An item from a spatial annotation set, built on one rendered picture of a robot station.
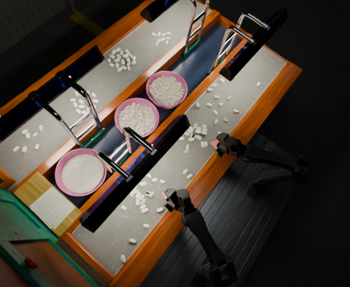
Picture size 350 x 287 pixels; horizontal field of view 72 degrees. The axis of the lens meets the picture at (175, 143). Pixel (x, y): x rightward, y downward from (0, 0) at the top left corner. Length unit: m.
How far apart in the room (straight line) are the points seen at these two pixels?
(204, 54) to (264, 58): 0.43
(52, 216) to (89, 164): 0.31
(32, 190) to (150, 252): 0.67
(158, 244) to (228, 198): 0.49
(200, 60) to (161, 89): 0.43
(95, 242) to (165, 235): 0.35
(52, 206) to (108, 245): 0.34
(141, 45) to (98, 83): 0.41
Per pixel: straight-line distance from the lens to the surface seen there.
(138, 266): 1.32
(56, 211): 1.38
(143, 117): 1.49
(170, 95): 1.59
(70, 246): 1.26
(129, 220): 1.34
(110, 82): 1.63
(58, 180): 1.43
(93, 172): 1.42
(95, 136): 1.50
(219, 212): 1.47
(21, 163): 1.54
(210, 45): 1.97
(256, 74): 1.84
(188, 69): 1.79
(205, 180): 1.38
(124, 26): 1.89
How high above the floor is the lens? 2.08
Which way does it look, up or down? 69 degrees down
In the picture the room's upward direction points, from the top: 17 degrees clockwise
